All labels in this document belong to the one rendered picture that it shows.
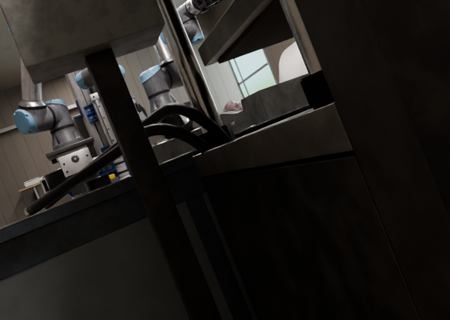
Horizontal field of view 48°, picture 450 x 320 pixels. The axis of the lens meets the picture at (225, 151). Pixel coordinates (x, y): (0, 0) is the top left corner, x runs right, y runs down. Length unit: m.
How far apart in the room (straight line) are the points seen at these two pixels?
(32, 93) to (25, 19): 1.28
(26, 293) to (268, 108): 0.95
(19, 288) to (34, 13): 0.74
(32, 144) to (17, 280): 8.23
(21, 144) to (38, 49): 8.62
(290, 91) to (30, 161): 8.09
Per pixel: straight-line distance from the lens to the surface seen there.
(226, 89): 8.66
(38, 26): 1.10
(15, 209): 9.65
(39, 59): 1.08
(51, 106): 2.47
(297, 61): 5.18
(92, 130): 2.64
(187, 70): 1.34
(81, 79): 2.13
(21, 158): 9.67
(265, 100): 1.76
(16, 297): 1.50
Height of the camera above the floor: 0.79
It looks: 1 degrees down
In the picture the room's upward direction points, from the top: 22 degrees counter-clockwise
